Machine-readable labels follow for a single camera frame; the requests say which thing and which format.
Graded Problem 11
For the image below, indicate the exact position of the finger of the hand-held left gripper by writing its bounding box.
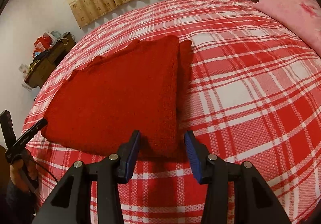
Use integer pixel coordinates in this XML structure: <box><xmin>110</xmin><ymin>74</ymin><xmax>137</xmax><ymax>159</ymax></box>
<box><xmin>29</xmin><ymin>118</ymin><xmax>49</xmax><ymax>135</ymax></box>

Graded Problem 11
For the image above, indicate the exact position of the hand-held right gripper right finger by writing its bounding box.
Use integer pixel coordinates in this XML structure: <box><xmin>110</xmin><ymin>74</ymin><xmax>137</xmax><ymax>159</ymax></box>
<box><xmin>184</xmin><ymin>130</ymin><xmax>293</xmax><ymax>224</ymax></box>

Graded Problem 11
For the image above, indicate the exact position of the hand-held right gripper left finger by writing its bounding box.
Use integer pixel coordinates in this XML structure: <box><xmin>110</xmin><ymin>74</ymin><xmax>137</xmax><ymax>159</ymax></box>
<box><xmin>31</xmin><ymin>130</ymin><xmax>141</xmax><ymax>224</ymax></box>

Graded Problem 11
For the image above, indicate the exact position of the red embroidered sweater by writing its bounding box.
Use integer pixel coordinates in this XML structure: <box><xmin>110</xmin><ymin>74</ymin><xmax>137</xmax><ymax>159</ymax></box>
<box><xmin>40</xmin><ymin>35</ymin><xmax>193</xmax><ymax>162</ymax></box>

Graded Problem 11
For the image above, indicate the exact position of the person's left forearm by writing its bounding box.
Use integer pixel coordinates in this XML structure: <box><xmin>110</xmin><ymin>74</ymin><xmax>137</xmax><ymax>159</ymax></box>
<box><xmin>5</xmin><ymin>181</ymin><xmax>38</xmax><ymax>224</ymax></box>

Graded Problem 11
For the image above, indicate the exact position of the person's left hand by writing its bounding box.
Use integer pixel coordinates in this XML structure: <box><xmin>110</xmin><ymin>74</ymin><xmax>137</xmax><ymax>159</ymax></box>
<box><xmin>9</xmin><ymin>150</ymin><xmax>39</xmax><ymax>192</ymax></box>

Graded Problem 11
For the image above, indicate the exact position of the green yellow clutter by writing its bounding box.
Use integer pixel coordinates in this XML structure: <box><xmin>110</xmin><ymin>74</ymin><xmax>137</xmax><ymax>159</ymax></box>
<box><xmin>29</xmin><ymin>60</ymin><xmax>42</xmax><ymax>74</ymax></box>

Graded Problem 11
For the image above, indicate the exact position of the dark wooden desk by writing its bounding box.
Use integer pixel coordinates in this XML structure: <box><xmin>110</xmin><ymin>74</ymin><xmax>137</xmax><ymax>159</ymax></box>
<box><xmin>24</xmin><ymin>33</ymin><xmax>76</xmax><ymax>89</ymax></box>

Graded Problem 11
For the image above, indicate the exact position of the red plaid bed sheet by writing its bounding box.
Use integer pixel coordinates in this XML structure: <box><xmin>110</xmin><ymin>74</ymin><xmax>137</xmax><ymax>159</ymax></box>
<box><xmin>21</xmin><ymin>0</ymin><xmax>321</xmax><ymax>224</ymax></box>

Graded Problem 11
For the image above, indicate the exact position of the red gift bag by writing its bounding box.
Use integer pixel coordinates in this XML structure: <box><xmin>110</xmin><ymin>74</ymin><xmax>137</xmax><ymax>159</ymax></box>
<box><xmin>34</xmin><ymin>36</ymin><xmax>52</xmax><ymax>51</ymax></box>

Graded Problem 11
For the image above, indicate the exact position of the pink floral pillow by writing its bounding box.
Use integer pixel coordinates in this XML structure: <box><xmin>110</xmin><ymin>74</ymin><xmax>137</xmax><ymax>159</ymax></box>
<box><xmin>255</xmin><ymin>0</ymin><xmax>321</xmax><ymax>58</ymax></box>

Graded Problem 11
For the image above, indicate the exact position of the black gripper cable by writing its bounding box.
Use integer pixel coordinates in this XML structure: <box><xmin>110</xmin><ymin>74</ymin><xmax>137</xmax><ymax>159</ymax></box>
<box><xmin>31</xmin><ymin>160</ymin><xmax>59</xmax><ymax>185</ymax></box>

